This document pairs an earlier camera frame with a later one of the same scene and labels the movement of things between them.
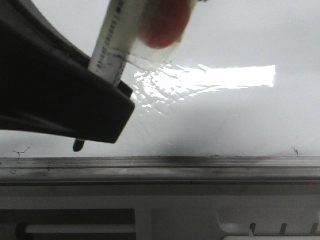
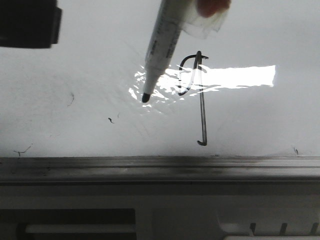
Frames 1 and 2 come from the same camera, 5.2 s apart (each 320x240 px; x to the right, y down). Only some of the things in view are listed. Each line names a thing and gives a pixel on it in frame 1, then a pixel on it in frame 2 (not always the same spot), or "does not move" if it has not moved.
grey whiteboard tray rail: x=199 y=170 does not move
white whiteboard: x=245 y=83 does not move
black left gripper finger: x=46 y=85 -> x=29 y=23
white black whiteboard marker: x=147 y=33 -> x=173 y=17
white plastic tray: x=160 y=211 does not move
